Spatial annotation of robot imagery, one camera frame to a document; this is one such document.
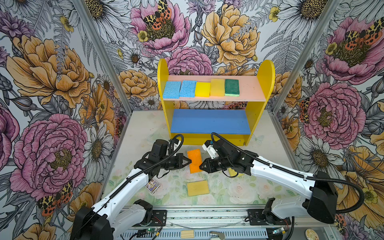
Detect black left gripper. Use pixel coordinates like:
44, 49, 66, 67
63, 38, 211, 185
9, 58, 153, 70
159, 153, 192, 170

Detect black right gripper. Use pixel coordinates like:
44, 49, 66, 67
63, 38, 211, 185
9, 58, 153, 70
198, 156, 232, 174

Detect orange sponge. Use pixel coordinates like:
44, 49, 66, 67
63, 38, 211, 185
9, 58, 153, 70
187, 149, 203, 174

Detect large blue sponge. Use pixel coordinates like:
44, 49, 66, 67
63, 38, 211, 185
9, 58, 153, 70
163, 81, 182, 99

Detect bright yellow sponge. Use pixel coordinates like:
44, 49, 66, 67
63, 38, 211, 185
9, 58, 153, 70
195, 82, 211, 98

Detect rounded yellow sponge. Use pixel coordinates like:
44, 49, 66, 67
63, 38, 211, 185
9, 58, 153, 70
210, 79, 225, 97

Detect dark green sponge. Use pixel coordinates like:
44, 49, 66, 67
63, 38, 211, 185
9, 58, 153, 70
225, 79, 240, 97

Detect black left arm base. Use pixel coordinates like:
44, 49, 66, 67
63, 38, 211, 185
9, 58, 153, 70
134, 210, 168, 227

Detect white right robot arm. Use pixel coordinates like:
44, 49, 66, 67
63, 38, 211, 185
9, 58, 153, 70
199, 140, 338, 224

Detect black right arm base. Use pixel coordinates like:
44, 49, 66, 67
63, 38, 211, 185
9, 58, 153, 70
245, 209, 291, 226

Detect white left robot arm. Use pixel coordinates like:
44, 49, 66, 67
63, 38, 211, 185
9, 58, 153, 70
70, 134, 191, 240

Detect yellow wooden shelf unit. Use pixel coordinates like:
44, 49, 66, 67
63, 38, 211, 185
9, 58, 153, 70
157, 59, 276, 146

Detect yellow sponge green backing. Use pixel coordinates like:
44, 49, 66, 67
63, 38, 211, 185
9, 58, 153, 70
187, 180, 210, 197

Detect small yellow sponge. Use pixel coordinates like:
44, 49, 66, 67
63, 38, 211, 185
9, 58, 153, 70
228, 168, 244, 178

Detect purple playing card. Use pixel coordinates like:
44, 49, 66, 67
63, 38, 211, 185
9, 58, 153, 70
145, 179, 161, 194

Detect small wooden block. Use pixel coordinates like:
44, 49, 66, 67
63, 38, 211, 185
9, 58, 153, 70
180, 230, 195, 239

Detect round beige object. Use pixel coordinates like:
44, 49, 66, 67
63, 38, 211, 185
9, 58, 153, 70
305, 229, 320, 240

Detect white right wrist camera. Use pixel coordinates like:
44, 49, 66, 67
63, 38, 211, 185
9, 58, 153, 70
202, 140, 219, 159

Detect black corrugated left cable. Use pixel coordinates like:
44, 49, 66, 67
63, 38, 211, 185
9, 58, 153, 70
71, 133, 185, 235

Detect black corrugated cable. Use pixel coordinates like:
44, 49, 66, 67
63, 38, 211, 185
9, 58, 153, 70
210, 132, 365, 214
71, 133, 185, 235

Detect aluminium front rail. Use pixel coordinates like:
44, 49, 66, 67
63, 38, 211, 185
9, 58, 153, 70
115, 205, 320, 239

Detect aluminium corner post right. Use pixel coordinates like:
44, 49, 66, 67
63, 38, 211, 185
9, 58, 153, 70
271, 0, 343, 113

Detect aluminium corner post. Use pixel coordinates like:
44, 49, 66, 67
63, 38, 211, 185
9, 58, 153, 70
74, 1, 132, 116
271, 0, 343, 113

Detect black corrugated right cable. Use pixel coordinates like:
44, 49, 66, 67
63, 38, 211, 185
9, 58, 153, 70
210, 132, 365, 214

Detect aluminium corner post left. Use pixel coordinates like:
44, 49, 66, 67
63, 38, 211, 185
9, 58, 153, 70
74, 1, 132, 116

